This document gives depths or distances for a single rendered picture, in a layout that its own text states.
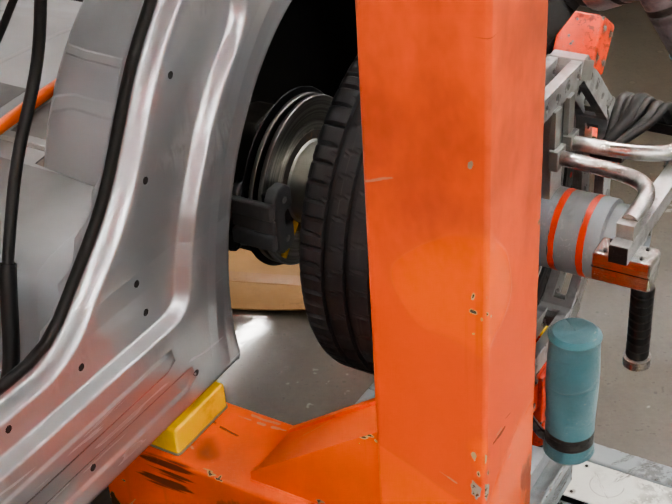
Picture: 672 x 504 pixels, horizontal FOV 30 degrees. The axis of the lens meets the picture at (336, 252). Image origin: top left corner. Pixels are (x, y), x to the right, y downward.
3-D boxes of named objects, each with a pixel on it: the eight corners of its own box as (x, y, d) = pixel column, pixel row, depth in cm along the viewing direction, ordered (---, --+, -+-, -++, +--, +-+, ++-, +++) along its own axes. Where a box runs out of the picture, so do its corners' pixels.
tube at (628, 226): (555, 163, 205) (557, 104, 199) (671, 187, 196) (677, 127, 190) (511, 213, 192) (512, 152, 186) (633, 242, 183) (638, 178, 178)
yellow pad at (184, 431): (161, 383, 210) (158, 359, 207) (229, 406, 204) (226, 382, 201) (109, 431, 200) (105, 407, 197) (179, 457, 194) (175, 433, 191)
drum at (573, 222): (536, 234, 224) (538, 164, 216) (652, 262, 214) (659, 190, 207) (503, 273, 214) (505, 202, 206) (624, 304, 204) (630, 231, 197)
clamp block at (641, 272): (601, 262, 193) (603, 233, 190) (659, 277, 189) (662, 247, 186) (589, 279, 190) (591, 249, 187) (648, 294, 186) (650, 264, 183)
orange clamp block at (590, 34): (560, 69, 218) (573, 18, 218) (604, 76, 214) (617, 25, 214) (548, 60, 212) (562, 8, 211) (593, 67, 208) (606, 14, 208)
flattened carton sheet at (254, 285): (156, 244, 377) (154, 234, 375) (335, 256, 365) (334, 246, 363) (121, 301, 353) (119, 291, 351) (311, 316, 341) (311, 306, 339)
